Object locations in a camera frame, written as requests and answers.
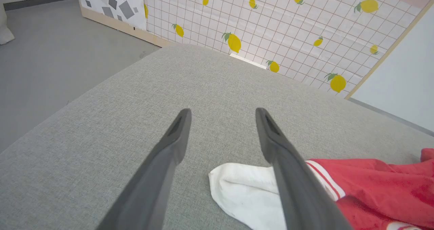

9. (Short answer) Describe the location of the red and white basketball jersey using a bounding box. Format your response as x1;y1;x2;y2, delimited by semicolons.
208;148;434;230

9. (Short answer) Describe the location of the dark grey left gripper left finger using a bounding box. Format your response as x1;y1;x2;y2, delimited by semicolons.
97;108;192;230

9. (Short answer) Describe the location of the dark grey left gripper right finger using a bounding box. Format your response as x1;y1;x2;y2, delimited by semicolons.
255;107;353;230

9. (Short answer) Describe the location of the lemon print grid partition panel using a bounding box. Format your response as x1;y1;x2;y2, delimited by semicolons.
142;0;434;99

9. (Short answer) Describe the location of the grey terrazzo print panel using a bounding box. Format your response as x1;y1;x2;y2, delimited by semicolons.
76;0;147;31

